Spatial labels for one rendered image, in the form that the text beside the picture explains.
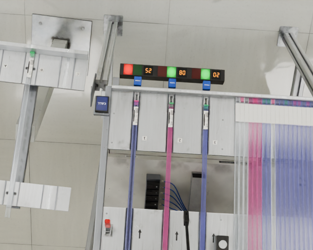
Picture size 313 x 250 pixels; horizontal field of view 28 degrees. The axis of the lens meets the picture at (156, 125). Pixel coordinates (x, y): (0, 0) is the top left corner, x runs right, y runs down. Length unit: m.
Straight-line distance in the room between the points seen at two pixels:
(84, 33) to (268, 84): 0.83
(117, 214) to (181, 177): 0.44
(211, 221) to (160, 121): 0.35
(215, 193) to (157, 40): 0.75
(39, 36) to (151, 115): 0.90
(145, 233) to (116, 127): 0.34
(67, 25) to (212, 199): 0.96
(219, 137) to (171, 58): 0.82
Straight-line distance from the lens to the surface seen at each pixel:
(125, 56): 2.71
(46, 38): 2.71
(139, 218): 1.88
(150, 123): 1.95
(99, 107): 1.92
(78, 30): 2.67
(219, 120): 1.97
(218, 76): 2.03
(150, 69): 2.02
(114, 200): 2.30
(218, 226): 1.90
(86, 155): 2.93
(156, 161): 2.21
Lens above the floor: 2.53
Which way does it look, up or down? 63 degrees down
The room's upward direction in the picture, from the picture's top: 180 degrees counter-clockwise
